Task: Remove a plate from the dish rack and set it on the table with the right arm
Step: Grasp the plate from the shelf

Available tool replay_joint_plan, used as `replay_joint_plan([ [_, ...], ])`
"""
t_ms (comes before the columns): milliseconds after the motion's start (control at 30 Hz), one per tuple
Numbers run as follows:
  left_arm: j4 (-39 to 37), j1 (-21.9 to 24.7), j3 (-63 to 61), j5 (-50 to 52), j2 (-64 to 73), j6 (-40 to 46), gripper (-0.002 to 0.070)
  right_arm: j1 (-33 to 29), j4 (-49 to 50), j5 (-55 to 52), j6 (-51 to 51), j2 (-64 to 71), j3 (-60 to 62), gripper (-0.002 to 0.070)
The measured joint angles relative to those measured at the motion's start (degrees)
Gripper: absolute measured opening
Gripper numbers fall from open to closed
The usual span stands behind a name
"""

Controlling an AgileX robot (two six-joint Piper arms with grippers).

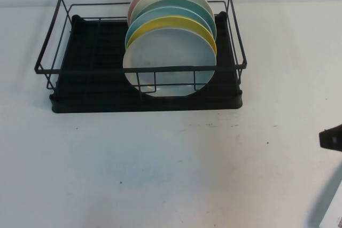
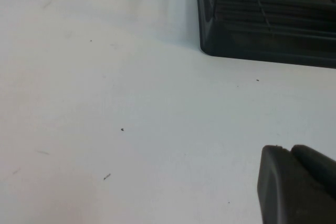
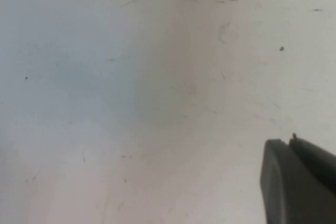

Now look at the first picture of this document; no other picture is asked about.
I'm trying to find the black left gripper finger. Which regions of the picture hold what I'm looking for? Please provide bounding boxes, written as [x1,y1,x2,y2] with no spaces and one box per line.
[319,138,342,153]

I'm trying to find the teal green plate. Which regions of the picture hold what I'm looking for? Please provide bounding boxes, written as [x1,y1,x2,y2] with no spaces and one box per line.
[137,0,218,40]

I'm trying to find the yellow plate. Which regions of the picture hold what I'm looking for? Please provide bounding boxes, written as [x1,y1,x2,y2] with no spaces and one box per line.
[126,15,217,53]

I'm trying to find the black wire dish rack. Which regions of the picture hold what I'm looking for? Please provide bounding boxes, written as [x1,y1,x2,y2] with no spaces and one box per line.
[34,0,248,97]

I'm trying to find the blurry grey pole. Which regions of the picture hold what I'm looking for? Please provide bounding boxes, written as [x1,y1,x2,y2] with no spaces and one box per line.
[311,168,342,228]

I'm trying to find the light blue plate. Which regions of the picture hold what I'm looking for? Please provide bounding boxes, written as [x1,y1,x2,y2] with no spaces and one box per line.
[125,6,215,50]

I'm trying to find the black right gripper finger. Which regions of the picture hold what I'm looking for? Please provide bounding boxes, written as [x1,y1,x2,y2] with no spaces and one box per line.
[319,123,342,140]

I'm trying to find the black plastic drain tray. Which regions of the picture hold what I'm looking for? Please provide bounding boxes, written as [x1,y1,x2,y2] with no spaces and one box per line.
[49,11,244,114]

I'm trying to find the pale blue plate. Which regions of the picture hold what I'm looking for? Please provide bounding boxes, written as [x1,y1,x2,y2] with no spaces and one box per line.
[122,32,217,98]

